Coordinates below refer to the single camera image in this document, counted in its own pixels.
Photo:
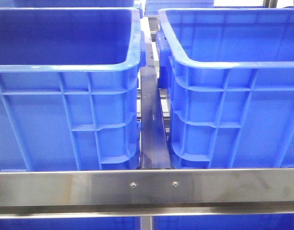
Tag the steel centre divider bar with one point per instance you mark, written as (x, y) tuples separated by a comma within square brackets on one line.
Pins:
[(154, 151)]

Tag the blue crate lower left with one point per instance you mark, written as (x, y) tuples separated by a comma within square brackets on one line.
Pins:
[(111, 223)]

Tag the blue crate far left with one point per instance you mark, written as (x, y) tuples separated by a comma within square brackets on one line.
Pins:
[(71, 3)]

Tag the blue plastic crate left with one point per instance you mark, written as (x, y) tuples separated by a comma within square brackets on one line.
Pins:
[(68, 89)]

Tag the blue plastic crate right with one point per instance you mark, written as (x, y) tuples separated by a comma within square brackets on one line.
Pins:
[(230, 79)]

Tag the blue crate far centre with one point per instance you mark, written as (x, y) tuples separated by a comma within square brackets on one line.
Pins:
[(153, 6)]

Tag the blue plastic crate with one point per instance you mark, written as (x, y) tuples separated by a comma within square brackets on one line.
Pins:
[(230, 79), (68, 89)]

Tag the blue crate lower right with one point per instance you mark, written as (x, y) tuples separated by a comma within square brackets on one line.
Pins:
[(225, 222)]

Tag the steel front rail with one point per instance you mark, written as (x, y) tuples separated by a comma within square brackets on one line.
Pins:
[(146, 193)]

